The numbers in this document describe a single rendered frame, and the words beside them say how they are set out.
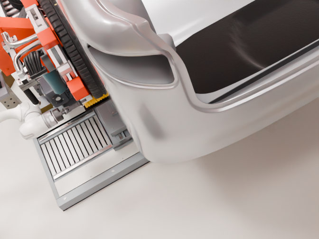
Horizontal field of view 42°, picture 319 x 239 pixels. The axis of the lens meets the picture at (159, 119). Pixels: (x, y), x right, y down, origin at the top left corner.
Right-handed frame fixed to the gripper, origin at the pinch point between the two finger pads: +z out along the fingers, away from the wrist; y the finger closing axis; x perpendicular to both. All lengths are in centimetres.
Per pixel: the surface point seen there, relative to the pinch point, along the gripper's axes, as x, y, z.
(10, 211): -43, -47, -84
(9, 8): 98, -152, -25
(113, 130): -27.3, -31.0, 4.3
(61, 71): 19.1, 27.0, -2.8
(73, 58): 21.6, 31.8, 5.9
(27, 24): 59, -41, -10
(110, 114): -18.2, -40.0, 7.7
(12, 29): 59, -34, -19
